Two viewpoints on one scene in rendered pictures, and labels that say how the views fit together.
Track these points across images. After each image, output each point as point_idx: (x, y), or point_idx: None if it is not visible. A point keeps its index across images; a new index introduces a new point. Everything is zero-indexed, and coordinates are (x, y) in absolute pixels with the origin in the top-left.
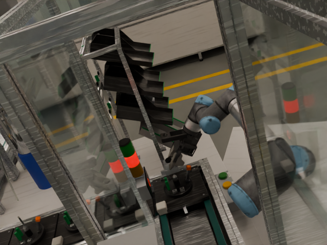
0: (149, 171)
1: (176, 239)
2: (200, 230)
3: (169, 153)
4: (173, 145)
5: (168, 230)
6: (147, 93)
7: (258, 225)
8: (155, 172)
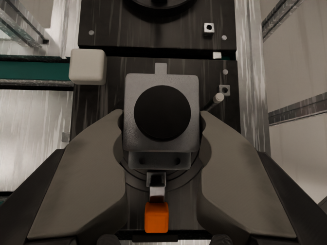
0: (322, 76)
1: (8, 96)
2: (1, 162)
3: (232, 134)
4: (276, 231)
5: (17, 76)
6: None
7: None
8: (311, 91)
